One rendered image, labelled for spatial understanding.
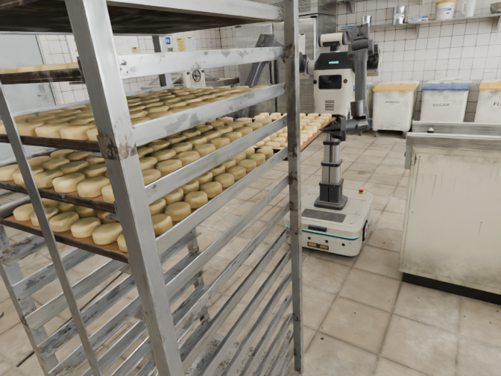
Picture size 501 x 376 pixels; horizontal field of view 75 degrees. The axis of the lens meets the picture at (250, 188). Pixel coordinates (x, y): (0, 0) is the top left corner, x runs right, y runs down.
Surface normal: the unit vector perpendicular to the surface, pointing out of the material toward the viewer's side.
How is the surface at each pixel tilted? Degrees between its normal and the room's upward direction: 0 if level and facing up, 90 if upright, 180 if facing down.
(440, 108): 92
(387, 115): 93
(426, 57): 90
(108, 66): 90
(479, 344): 0
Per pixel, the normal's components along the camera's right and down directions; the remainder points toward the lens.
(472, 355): -0.07, -0.92
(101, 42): 0.88, 0.11
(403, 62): -0.54, 0.36
